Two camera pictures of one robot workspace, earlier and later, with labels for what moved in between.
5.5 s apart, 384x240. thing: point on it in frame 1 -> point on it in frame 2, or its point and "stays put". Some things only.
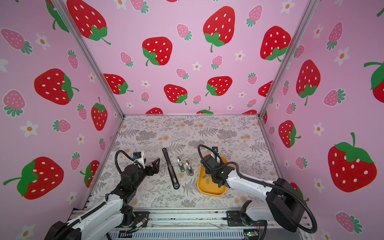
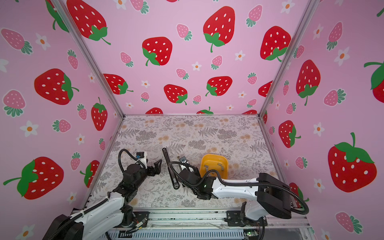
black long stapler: (174, 181) stays put
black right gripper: (221, 165) -> (195, 173)
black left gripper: (155, 168) stays put
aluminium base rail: (197, 224) stays put
